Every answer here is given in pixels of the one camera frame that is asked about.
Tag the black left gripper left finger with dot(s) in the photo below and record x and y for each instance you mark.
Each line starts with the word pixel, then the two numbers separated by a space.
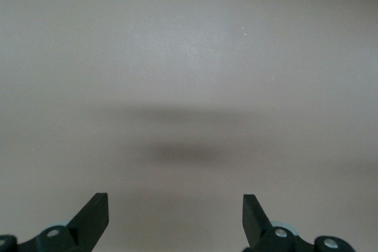
pixel 88 225

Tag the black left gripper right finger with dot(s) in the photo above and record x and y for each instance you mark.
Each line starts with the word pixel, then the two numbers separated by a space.
pixel 255 225

